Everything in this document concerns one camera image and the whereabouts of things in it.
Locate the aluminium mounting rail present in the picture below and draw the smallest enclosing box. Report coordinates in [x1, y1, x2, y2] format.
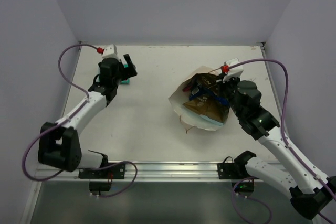
[34, 160, 283, 183]

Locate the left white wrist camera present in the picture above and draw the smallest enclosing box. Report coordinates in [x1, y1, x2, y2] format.
[102, 44, 119, 60]

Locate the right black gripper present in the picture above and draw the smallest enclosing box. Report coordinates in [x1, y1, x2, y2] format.
[216, 73, 244, 119]

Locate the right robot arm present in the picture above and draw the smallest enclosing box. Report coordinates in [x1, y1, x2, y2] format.
[217, 77, 335, 220]

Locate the left black base bracket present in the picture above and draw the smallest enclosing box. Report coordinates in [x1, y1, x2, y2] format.
[78, 162, 126, 195]

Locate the black base bracket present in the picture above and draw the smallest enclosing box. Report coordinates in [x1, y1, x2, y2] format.
[217, 151, 257, 196]
[78, 162, 126, 195]

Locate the teal Fox's candy bag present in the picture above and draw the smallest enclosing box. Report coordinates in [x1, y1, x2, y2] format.
[96, 63, 130, 85]

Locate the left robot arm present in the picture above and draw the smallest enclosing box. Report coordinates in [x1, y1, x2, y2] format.
[38, 54, 137, 178]

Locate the blue snack packet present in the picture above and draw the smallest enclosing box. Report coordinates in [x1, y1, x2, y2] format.
[188, 86, 229, 106]

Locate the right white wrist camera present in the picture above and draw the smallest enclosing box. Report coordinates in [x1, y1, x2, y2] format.
[220, 58, 244, 83]

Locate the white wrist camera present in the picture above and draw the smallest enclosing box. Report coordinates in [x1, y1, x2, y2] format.
[220, 58, 244, 83]
[102, 44, 119, 60]

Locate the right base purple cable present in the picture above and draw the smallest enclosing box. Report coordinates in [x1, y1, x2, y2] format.
[230, 176, 272, 224]

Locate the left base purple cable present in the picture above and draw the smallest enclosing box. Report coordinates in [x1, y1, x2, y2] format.
[91, 161, 138, 199]

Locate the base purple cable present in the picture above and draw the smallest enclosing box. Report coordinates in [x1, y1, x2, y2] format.
[91, 161, 138, 199]
[230, 176, 272, 224]

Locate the dark brown snack bag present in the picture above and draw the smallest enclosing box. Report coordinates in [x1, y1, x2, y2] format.
[182, 73, 217, 92]

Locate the right black base bracket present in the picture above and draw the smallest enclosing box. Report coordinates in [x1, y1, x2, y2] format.
[217, 151, 257, 196]

